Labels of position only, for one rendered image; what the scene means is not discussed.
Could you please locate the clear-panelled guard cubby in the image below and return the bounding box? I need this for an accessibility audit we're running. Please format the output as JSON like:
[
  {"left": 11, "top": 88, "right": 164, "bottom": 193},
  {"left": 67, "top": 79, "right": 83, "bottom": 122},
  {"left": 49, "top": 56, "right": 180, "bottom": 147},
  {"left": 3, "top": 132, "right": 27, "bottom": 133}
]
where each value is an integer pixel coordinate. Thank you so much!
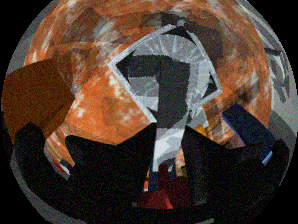
[{"left": 174, "top": 128, "right": 271, "bottom": 176}]

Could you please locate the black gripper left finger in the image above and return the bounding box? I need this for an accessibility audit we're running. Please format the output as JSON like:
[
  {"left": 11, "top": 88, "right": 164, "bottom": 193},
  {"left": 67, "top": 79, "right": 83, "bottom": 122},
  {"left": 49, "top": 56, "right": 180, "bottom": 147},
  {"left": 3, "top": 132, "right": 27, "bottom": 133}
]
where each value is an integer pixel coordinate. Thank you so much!
[{"left": 65, "top": 123, "right": 156, "bottom": 206}]

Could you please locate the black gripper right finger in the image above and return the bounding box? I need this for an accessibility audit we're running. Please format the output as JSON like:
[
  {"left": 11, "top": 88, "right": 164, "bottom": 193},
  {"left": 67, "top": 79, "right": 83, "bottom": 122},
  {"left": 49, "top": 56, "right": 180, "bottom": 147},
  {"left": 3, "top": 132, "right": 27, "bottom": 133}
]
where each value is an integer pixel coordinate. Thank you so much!
[{"left": 181, "top": 125, "right": 263, "bottom": 206}]

